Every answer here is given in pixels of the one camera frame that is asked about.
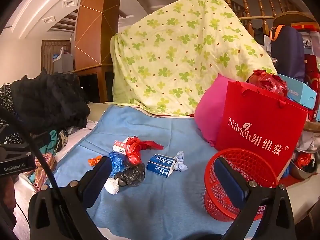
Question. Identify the wooden column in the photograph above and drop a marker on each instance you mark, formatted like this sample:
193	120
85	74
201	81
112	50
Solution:
95	30

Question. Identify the blue plastic bag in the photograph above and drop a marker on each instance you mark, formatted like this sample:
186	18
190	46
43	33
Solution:
118	161

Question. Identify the black garment pile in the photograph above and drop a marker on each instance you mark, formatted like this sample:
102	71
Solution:
50	100

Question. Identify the black plastic bag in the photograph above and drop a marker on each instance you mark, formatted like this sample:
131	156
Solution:
132	176

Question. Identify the round wooden tabletop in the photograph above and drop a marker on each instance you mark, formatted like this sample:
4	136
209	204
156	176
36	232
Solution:
295	17

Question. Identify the wooden cabinet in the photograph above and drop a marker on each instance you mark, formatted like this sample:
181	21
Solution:
100	70

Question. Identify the pink pillow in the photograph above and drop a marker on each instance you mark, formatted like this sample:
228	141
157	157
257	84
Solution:
210	115

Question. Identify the blue white carton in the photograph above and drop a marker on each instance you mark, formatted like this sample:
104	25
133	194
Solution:
160	165

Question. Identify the small red plastic bag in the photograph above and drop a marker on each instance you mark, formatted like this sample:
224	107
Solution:
303	160

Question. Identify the pale lilac bedsheet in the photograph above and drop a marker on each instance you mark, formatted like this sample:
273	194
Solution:
75	135

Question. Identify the red plastic mesh basket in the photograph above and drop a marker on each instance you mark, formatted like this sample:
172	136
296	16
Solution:
265	170

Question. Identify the brown woven screen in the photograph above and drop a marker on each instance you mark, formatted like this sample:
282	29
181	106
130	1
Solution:
48	55

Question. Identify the olive patterned scarf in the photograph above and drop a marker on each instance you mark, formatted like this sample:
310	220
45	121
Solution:
62	140

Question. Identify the beige cushion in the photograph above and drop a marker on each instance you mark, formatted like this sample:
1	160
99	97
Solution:
98	112

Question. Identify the black white floral cloth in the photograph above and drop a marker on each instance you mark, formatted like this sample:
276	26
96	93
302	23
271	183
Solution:
5	97

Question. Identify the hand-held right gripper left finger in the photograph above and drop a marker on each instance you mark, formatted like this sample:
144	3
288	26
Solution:
97	180

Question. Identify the grey cabinet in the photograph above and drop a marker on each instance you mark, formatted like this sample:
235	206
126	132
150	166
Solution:
65	62

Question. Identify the filled red plastic bag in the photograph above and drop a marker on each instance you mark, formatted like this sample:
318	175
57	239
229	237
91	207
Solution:
267	81

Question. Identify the light blue blanket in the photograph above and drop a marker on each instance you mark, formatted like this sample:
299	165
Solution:
162	205

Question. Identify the green clover print quilt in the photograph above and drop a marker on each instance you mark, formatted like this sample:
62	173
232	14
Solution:
175	55

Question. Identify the white orange red box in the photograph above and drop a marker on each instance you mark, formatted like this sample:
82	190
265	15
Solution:
120	146

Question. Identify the metal basin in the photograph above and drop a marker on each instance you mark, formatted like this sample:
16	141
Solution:
297	172

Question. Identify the teal cloth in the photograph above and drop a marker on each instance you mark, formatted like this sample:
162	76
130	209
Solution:
53	140

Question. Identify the light blue shoebox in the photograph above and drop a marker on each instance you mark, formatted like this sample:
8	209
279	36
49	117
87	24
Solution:
297	90

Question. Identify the red gift box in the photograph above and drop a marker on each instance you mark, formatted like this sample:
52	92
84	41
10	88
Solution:
311	65

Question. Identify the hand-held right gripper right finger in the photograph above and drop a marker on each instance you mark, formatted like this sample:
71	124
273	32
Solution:
228	180

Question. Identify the orange wrapper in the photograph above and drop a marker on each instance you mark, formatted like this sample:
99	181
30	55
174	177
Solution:
95	160

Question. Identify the white paper ball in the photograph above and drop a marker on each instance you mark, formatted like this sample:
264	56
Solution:
112	187

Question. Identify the orange pink striped cloth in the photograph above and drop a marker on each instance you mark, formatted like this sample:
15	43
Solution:
46	160

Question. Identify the red paper shopping bag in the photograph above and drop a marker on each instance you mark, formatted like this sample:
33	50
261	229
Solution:
262	110

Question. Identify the wooden stair railing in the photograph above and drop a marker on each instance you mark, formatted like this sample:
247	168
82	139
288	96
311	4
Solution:
246	7

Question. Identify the pale blue tissue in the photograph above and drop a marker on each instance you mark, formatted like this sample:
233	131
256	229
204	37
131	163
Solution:
180	163

